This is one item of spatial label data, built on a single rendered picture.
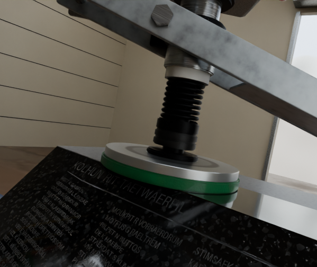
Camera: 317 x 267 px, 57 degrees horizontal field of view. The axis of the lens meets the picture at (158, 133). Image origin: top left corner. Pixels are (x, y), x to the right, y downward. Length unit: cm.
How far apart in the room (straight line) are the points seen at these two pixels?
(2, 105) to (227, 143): 393
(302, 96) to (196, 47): 16
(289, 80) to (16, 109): 531
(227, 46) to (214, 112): 530
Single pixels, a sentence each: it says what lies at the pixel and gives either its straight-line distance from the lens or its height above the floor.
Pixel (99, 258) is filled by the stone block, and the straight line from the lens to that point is 36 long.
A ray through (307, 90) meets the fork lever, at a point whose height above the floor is 103.
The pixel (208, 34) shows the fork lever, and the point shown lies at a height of 108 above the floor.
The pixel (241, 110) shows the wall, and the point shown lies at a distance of 554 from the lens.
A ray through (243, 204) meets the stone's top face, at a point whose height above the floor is 87.
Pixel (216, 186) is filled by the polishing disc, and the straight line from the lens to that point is 39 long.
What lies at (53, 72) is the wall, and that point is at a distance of 592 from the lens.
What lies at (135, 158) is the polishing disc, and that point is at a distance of 38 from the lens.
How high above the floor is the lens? 95
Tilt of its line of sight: 3 degrees down
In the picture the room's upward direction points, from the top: 11 degrees clockwise
